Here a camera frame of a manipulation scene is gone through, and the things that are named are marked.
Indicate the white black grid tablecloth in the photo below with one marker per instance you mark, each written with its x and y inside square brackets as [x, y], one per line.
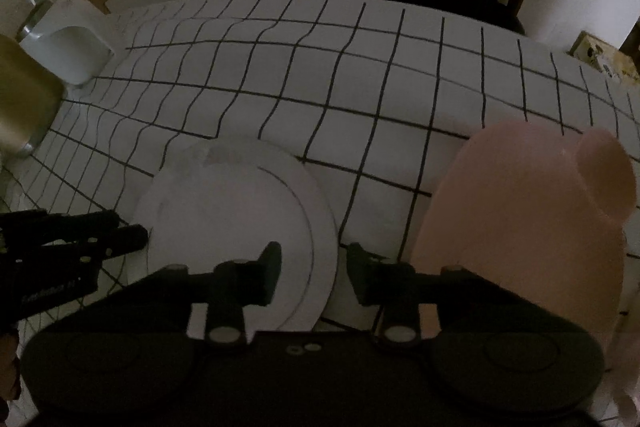
[350, 72]

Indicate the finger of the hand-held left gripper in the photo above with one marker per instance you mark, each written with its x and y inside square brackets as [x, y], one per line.
[127, 241]
[95, 219]

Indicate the patterned cardboard box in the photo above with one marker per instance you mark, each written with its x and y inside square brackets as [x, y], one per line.
[602, 54]

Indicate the white round plate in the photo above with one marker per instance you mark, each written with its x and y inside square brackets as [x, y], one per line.
[225, 217]

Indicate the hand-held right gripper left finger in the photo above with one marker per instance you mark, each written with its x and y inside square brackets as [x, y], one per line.
[270, 263]

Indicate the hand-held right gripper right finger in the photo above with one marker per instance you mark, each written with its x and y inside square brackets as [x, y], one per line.
[356, 264]

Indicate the white plastic container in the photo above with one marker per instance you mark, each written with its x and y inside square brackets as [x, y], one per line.
[70, 39]

